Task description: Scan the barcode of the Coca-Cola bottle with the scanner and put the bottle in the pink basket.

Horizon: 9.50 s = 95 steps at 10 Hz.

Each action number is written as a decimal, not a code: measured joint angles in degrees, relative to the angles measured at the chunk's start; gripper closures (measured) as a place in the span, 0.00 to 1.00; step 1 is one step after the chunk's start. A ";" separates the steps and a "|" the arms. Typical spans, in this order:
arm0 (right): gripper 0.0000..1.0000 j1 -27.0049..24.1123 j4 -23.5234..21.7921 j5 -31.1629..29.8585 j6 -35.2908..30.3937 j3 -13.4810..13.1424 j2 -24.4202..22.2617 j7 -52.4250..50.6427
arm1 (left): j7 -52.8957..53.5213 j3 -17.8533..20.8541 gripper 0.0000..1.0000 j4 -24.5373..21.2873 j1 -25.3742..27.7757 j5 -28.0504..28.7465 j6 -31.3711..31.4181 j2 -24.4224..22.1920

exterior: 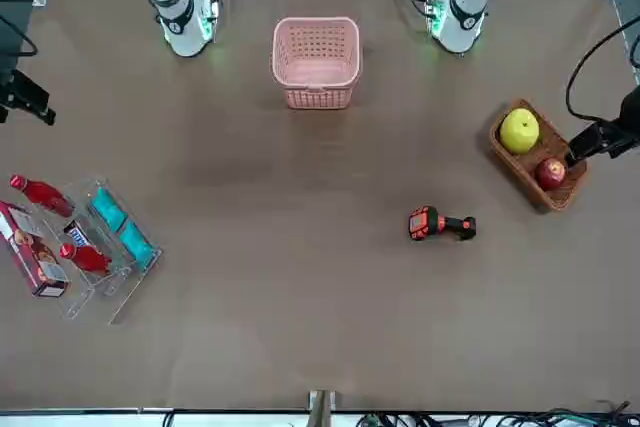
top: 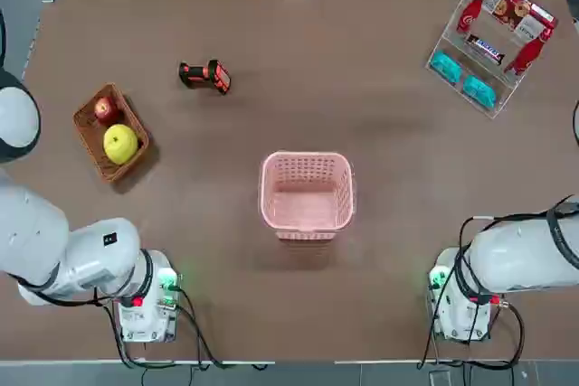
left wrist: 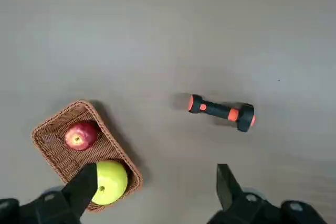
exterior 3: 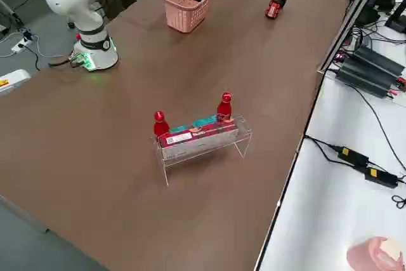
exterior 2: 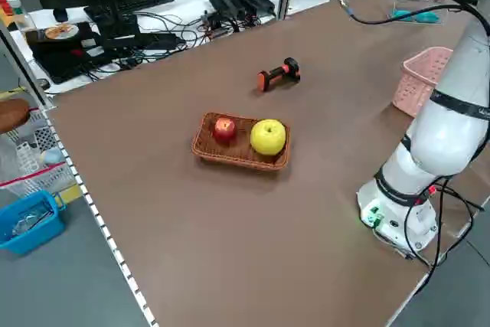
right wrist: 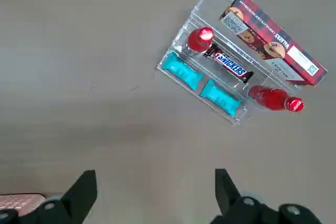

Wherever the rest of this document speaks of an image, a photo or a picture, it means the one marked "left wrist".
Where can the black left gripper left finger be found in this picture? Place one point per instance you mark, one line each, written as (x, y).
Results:
(65, 203)

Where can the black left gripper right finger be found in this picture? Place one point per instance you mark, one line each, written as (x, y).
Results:
(231, 197)

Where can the brown wicker tray basket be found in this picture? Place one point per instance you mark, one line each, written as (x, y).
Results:
(60, 161)

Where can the yellow apple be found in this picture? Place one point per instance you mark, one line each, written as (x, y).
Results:
(113, 179)

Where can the red apple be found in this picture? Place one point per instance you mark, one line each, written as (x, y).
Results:
(80, 136)

